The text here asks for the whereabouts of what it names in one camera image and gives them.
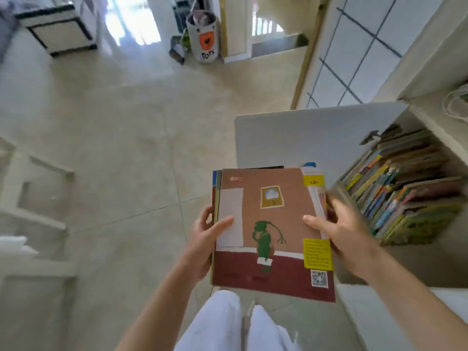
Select person's left hand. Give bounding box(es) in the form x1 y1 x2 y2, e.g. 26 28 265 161
180 205 235 286

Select person's right hand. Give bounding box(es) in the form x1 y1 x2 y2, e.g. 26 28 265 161
302 195 385 282

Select row of colourful books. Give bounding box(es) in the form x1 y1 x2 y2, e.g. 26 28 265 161
338 128 468 247

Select white cabinet door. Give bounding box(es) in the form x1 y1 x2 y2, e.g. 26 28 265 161
334 283 468 351
234 101 410 201

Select white wooden cabinet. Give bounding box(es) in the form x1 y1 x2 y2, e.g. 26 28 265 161
329 0 468 289

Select person's left forearm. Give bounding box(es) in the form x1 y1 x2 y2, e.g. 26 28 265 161
115 257 200 351

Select person's right forearm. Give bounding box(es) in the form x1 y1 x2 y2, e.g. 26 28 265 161
362 248 468 351

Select person's white trousers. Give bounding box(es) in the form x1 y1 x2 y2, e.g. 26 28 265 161
174 290 304 351

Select metal door hinge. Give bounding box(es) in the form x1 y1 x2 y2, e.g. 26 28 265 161
359 124 403 146

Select dark floor mat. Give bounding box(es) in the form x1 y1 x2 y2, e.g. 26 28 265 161
251 32 310 58

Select white orange toy basket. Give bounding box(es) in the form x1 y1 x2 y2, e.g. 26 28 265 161
185 10 221 64

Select white stair railing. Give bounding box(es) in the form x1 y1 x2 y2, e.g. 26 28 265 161
251 10 284 37

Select white charging cable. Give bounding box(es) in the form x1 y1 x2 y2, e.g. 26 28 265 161
441 83 468 123

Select gold door frame trim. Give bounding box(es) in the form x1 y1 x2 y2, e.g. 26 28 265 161
291 0 332 111

